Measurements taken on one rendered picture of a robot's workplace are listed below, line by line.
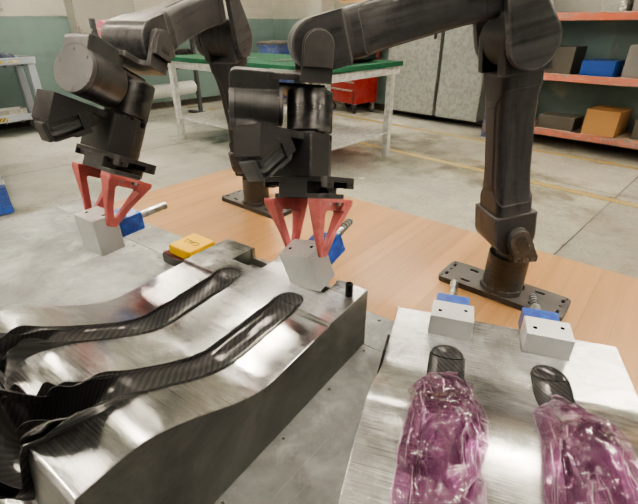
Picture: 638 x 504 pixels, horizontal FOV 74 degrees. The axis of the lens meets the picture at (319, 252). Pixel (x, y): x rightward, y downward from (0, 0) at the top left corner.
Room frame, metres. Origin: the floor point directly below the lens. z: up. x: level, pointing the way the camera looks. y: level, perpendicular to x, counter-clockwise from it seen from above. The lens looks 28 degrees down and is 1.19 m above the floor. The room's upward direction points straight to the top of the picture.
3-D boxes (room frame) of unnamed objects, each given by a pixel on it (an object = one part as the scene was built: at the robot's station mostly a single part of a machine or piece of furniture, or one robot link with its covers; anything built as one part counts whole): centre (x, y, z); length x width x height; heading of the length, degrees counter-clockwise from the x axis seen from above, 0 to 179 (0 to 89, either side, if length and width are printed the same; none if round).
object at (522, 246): (0.59, -0.30, 0.90); 0.09 x 0.06 x 0.06; 8
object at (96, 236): (0.59, 0.29, 0.93); 0.13 x 0.05 x 0.05; 144
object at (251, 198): (0.98, 0.15, 0.84); 0.20 x 0.07 x 0.08; 50
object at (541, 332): (0.44, -0.28, 0.86); 0.13 x 0.05 x 0.05; 162
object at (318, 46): (0.54, 0.05, 1.13); 0.12 x 0.09 x 0.12; 98
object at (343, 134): (4.70, 0.48, 0.51); 2.40 x 1.13 x 1.02; 49
